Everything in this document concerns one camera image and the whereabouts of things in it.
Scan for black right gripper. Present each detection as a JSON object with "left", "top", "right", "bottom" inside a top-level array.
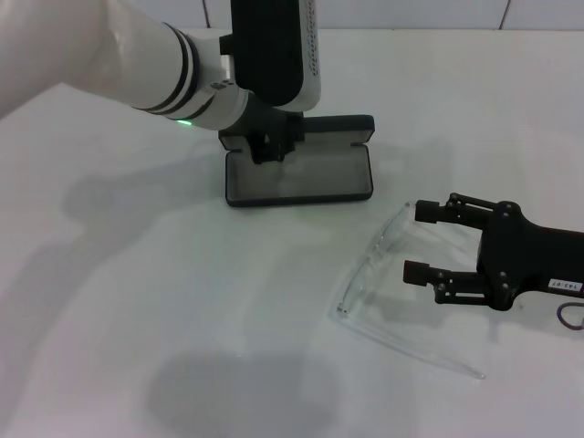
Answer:
[{"left": 401, "top": 192, "right": 584, "bottom": 314}]

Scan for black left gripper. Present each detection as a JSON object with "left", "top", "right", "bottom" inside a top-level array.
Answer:
[{"left": 235, "top": 93, "right": 306, "bottom": 167}]

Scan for black glasses case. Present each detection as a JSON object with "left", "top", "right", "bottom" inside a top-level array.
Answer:
[{"left": 217, "top": 113, "right": 376, "bottom": 210}]

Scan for clear white glasses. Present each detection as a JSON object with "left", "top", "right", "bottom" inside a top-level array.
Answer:
[{"left": 335, "top": 203, "right": 487, "bottom": 382}]

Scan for right gripper cable with plug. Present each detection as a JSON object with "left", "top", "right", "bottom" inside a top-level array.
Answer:
[{"left": 554, "top": 300, "right": 584, "bottom": 330}]

